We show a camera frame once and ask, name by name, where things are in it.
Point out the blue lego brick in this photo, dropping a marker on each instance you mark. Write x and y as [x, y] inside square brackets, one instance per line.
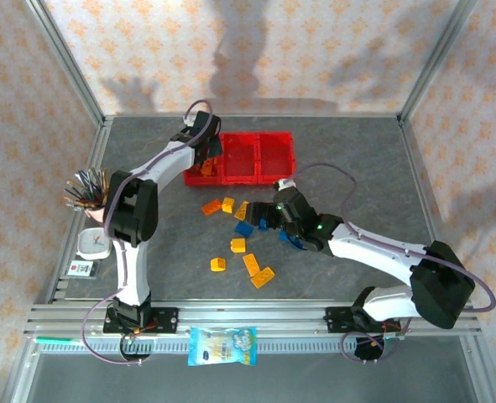
[283, 236]
[243, 228]
[299, 245]
[264, 223]

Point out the small orange lego piece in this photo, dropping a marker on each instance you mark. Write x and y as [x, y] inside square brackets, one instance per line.
[208, 169]

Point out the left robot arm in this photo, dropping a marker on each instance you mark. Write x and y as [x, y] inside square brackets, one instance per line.
[137, 270]

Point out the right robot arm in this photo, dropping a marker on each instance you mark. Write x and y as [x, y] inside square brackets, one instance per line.
[373, 261]

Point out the yellow lego brick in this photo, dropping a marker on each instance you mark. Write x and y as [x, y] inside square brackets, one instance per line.
[242, 210]
[238, 245]
[218, 264]
[228, 205]

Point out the orange lego brick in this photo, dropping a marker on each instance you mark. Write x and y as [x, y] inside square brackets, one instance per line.
[262, 277]
[251, 265]
[211, 207]

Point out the bunch of assorted pens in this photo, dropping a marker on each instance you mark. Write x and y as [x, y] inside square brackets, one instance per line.
[89, 189]

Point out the pink cup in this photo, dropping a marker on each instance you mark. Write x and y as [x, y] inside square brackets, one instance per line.
[96, 215]

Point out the blue snack bag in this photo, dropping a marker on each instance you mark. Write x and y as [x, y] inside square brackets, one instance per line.
[222, 346]

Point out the black and white card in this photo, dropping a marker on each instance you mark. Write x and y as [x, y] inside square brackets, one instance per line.
[81, 269]

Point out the green plastic stick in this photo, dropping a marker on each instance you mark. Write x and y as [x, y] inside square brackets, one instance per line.
[56, 339]

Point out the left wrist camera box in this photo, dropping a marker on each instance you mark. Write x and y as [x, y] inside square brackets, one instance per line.
[188, 121]

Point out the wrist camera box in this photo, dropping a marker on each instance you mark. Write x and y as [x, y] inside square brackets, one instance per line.
[188, 121]
[284, 184]

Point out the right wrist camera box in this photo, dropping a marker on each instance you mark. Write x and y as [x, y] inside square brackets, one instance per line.
[284, 184]

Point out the wide aluminium mounting rail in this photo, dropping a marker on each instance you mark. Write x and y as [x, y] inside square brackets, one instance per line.
[252, 315]

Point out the aluminium frame rail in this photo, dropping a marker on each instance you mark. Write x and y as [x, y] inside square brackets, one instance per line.
[413, 159]
[100, 144]

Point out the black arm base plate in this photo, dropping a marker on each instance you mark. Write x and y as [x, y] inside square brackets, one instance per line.
[335, 319]
[166, 319]

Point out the aluminium frame post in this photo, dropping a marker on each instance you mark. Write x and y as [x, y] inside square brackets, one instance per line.
[69, 67]
[21, 378]
[436, 54]
[480, 369]

